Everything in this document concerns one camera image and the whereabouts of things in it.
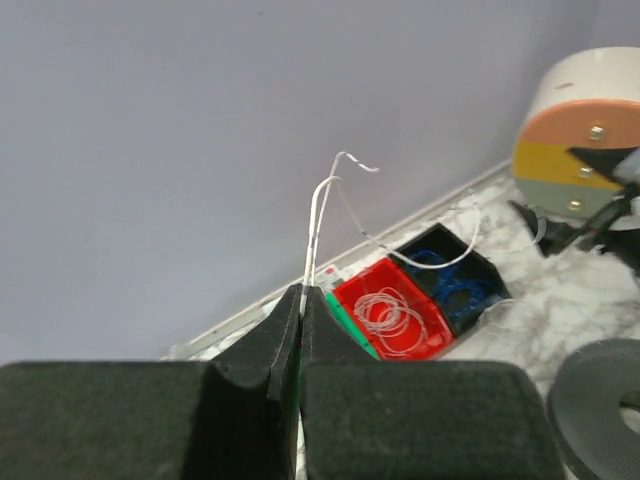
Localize red plastic bin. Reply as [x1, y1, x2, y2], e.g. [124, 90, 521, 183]
[333, 258, 454, 361]

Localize blue cable coils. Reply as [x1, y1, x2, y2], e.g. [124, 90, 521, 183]
[402, 248, 501, 326]

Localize white label card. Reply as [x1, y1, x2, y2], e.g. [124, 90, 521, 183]
[314, 264, 345, 291]

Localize white cable coils in bin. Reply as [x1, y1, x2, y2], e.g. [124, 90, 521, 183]
[353, 285, 447, 359]

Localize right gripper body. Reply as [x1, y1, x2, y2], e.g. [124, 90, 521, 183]
[579, 182, 639, 278]

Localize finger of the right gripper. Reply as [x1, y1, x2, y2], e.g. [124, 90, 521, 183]
[569, 146, 639, 186]
[508, 200, 578, 257]

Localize black plastic bin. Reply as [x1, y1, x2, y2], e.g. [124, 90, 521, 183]
[392, 223, 511, 337]

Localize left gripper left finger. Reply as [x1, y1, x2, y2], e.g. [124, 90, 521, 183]
[1, 285, 301, 479]

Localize large cylinder drum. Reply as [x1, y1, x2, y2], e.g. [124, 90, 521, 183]
[511, 47, 639, 218]

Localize green plastic bin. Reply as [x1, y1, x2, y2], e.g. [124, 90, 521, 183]
[325, 293, 380, 360]

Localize black spool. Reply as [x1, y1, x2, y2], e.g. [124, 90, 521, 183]
[546, 339, 639, 479]

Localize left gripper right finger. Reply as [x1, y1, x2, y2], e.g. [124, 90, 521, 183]
[300, 288, 565, 479]

